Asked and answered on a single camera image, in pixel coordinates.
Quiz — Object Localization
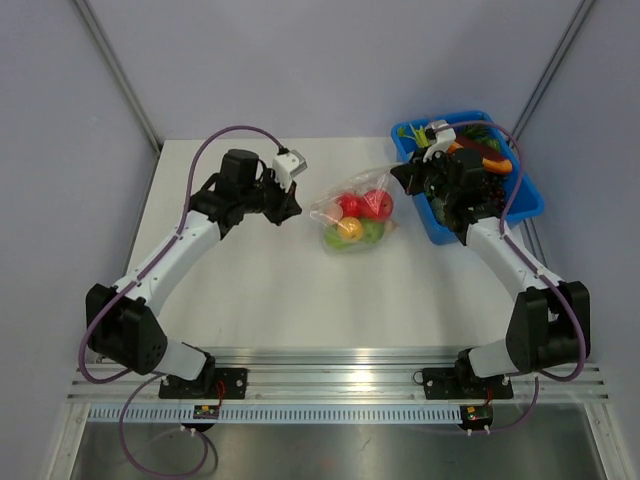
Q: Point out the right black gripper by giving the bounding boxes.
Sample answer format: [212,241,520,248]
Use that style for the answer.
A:
[392,146,458,205]

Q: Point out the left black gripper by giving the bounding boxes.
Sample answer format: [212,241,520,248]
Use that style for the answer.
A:
[239,168,300,226]

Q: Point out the red apple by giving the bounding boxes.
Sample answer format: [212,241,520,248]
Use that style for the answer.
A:
[361,189,394,222]
[337,193,363,218]

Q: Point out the red apple front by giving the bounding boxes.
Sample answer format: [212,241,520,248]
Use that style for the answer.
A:
[337,193,363,218]

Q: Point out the yellow lemon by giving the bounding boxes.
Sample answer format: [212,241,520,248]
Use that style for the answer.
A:
[336,217,364,243]

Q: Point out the clear dotted zip bag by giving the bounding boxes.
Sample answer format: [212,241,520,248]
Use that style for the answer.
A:
[307,164,400,254]

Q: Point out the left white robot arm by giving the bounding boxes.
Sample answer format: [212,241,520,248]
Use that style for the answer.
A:
[81,148,306,398]

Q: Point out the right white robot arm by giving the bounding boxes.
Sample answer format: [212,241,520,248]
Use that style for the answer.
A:
[391,148,590,399]

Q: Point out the green lettuce leaf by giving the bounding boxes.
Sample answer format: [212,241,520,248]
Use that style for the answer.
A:
[397,123,431,148]

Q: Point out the netted green melon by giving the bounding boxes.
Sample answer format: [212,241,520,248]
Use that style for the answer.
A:
[430,197,449,227]

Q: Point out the beige garlic piece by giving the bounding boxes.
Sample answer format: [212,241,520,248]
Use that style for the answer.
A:
[384,219,398,235]

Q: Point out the green leafy herbs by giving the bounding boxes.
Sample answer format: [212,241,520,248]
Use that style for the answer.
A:
[457,124,500,150]

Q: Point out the dark purple grapes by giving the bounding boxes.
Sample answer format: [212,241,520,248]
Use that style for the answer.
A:
[481,172,506,211]

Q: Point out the orange papaya slice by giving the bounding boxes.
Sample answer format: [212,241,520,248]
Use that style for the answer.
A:
[447,142,513,175]

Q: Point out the blue plastic bin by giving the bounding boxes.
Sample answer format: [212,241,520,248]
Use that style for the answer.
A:
[390,110,544,245]

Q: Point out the left small circuit board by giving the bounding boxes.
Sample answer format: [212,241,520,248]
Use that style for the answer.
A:
[193,405,220,419]

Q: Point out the small circuit board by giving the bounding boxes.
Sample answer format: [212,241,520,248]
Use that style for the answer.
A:
[193,405,220,419]
[461,405,494,429]

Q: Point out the right small circuit board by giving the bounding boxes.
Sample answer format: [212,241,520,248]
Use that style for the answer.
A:
[461,405,494,429]

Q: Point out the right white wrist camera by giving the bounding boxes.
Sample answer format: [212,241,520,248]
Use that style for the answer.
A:
[423,120,456,163]

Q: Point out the aluminium mounting rail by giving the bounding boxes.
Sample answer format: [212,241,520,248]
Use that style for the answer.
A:
[66,347,610,405]

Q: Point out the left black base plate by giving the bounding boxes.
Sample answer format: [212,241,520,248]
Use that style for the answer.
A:
[158,367,249,400]

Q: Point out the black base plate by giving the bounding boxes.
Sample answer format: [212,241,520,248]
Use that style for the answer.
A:
[412,367,514,400]
[158,367,249,400]

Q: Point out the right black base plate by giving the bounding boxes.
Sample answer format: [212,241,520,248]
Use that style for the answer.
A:
[412,367,514,400]

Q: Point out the right aluminium frame post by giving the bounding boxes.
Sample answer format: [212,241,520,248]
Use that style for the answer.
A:
[512,0,598,141]

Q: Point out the aluminium frame post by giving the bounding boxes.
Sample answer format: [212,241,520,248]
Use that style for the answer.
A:
[69,0,163,158]
[512,0,598,141]

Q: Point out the white slotted cable duct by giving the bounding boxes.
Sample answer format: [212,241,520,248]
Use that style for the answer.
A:
[87,404,462,425]

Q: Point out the left aluminium frame post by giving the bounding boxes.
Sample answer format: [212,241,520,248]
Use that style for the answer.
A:
[69,0,163,158]

